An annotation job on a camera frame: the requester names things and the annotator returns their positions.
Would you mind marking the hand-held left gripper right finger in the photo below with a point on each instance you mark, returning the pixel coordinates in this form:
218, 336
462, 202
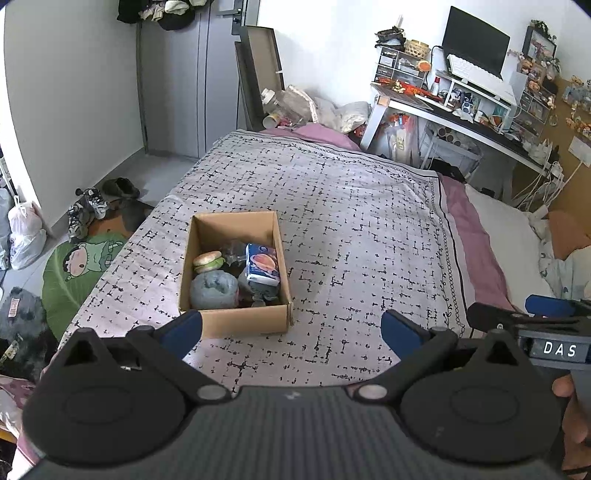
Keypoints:
401, 333

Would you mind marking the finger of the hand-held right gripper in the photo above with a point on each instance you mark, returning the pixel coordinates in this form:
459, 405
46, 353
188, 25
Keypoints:
551, 305
491, 316

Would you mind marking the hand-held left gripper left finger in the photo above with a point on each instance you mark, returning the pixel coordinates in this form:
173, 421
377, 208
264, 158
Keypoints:
182, 330

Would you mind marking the grey-blue soft cloth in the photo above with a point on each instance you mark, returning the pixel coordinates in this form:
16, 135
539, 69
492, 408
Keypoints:
213, 290

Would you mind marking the brown cardboard box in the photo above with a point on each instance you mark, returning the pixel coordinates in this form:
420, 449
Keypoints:
240, 321

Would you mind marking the burger plush toy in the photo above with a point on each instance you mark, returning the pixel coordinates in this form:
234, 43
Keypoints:
208, 262

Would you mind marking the black item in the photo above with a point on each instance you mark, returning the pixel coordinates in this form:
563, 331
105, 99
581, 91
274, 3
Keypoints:
234, 256

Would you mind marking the blue snack packet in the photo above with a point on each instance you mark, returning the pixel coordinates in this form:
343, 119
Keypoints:
262, 264

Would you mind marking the person's right hand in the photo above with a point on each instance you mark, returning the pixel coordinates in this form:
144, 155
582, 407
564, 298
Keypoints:
577, 415

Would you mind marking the white patterned cloth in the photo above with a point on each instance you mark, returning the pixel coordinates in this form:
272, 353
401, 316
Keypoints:
565, 277

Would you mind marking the white pillow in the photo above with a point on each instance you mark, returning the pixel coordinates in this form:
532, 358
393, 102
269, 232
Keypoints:
503, 240

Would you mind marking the pink bedsheet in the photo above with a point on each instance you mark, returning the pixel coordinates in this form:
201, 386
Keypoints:
466, 230

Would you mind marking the green cartoon floor mat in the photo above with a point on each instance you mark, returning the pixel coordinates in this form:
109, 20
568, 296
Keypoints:
78, 286

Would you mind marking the printed grid blanket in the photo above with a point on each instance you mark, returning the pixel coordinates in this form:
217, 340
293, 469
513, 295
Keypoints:
360, 221

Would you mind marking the white power strip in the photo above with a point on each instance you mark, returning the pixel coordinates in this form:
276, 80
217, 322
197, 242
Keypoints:
554, 170

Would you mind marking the grey white sneakers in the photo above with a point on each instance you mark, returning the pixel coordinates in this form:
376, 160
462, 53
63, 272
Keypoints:
85, 212

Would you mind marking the dark slipper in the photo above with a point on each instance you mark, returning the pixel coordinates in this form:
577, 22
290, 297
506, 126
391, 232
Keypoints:
120, 187

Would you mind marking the white plastic bag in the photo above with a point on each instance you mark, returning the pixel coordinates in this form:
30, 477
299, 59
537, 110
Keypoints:
27, 249
24, 217

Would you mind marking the white desk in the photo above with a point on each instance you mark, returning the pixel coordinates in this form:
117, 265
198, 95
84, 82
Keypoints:
461, 117

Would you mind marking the clear desktop shelf organizer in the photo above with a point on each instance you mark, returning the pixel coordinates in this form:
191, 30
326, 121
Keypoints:
535, 104

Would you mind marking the white monitor riser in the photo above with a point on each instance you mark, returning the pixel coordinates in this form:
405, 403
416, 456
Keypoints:
489, 90

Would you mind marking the paper cup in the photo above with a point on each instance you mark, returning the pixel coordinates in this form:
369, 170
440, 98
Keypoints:
270, 121

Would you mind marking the white cloth pile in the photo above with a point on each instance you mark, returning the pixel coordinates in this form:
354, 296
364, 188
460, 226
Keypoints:
332, 113

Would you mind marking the clear plastic bottle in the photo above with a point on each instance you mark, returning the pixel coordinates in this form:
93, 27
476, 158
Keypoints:
279, 104

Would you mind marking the grey door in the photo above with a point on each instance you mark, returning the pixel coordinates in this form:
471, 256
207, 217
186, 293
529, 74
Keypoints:
184, 83

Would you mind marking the white keyboard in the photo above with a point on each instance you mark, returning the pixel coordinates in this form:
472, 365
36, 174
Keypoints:
471, 69

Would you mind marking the clear drawer organizer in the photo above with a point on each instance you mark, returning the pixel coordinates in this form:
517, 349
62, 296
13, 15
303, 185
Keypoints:
399, 69

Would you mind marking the dark framed picture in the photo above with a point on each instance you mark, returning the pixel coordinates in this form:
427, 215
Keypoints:
540, 41

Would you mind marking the flat cardboard panel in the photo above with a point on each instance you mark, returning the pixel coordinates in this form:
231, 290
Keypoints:
258, 74

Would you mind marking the black computer monitor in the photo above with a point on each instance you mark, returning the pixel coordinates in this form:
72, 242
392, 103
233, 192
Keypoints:
475, 39

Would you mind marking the wicker basket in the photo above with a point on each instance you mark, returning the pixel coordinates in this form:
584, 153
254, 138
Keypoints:
417, 48

